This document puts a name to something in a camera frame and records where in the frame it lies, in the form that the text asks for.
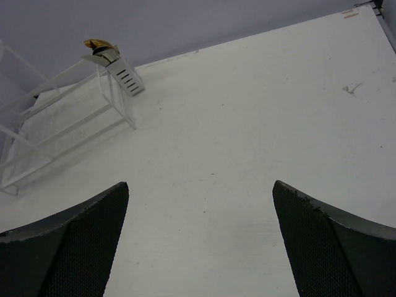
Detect brown object in holder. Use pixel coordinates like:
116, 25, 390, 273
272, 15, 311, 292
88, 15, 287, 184
84, 39, 120, 57

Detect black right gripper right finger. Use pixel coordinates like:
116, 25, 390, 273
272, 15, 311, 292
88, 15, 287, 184
272, 180, 395, 296

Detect clear acrylic dish rack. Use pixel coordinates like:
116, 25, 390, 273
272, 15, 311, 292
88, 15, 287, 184
1, 43, 136, 196

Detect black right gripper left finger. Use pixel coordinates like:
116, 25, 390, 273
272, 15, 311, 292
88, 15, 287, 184
1, 182, 129, 296

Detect white slotted cutlery holder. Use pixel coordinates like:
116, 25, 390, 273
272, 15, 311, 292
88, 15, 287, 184
82, 54, 145, 97

